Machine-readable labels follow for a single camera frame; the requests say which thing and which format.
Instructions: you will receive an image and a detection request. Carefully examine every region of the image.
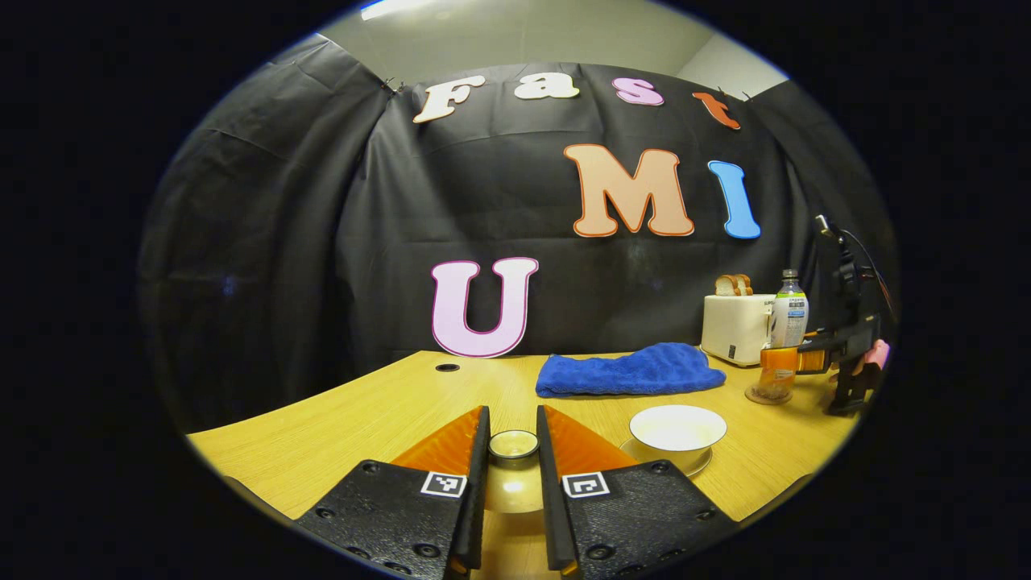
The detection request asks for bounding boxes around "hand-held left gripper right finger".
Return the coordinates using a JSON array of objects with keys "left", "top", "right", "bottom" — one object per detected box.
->
[{"left": 536, "top": 405, "right": 738, "bottom": 579}]

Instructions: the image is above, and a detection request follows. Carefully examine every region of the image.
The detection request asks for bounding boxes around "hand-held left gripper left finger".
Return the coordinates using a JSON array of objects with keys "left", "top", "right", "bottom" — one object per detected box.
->
[{"left": 294, "top": 405, "right": 491, "bottom": 580}]

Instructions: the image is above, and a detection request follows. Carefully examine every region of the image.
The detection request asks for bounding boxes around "white teacup lid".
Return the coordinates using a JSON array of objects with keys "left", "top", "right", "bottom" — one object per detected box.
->
[{"left": 482, "top": 429, "right": 547, "bottom": 515}]

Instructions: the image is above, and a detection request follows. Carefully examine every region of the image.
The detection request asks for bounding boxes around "clear water bottle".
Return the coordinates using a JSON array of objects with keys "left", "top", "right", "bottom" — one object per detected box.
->
[{"left": 760, "top": 270, "right": 809, "bottom": 401}]

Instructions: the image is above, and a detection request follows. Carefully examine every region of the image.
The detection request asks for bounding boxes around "white teacup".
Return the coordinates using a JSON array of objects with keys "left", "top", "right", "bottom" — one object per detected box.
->
[{"left": 629, "top": 404, "right": 728, "bottom": 454}]

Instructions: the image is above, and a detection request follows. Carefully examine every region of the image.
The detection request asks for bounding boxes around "white toaster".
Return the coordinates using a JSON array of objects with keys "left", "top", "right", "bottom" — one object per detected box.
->
[{"left": 701, "top": 293, "right": 776, "bottom": 367}]

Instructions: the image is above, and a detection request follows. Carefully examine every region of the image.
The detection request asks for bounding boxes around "white saucer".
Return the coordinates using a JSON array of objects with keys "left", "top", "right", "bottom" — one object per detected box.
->
[{"left": 619, "top": 435, "right": 714, "bottom": 478}]

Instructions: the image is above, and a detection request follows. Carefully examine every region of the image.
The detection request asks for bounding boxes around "blue towel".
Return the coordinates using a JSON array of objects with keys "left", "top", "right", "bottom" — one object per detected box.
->
[{"left": 536, "top": 343, "right": 727, "bottom": 399}]

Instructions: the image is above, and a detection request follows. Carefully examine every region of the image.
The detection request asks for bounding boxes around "black backdrop cloth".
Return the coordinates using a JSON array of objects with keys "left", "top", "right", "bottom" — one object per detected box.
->
[{"left": 137, "top": 36, "right": 899, "bottom": 432}]

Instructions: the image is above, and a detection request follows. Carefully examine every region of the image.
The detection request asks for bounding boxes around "ceiling light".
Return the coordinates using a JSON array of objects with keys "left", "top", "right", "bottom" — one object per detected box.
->
[{"left": 360, "top": 0, "right": 452, "bottom": 21}]

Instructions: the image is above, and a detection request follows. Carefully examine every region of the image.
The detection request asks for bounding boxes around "thin gripper cable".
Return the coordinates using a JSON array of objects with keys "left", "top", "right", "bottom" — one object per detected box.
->
[{"left": 842, "top": 230, "right": 896, "bottom": 319}]

